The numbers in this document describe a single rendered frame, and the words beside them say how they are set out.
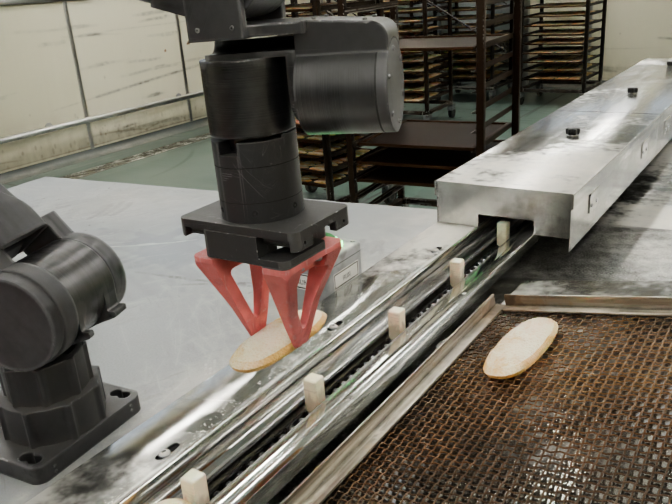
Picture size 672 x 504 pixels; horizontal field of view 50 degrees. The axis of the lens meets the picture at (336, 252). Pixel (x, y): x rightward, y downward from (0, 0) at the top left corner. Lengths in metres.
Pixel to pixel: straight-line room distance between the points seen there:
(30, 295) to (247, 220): 0.17
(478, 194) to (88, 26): 5.23
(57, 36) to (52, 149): 0.82
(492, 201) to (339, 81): 0.51
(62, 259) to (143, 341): 0.24
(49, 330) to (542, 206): 0.58
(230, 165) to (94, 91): 5.53
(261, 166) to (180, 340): 0.37
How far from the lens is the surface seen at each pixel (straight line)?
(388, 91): 0.43
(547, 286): 0.70
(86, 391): 0.64
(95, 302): 0.60
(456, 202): 0.94
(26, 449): 0.65
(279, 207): 0.47
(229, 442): 0.57
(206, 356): 0.75
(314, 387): 0.59
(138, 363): 0.76
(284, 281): 0.46
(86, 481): 0.54
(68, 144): 5.85
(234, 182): 0.47
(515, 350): 0.54
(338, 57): 0.44
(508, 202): 0.91
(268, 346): 0.51
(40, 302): 0.55
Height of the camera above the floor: 1.17
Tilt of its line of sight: 21 degrees down
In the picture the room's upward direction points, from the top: 4 degrees counter-clockwise
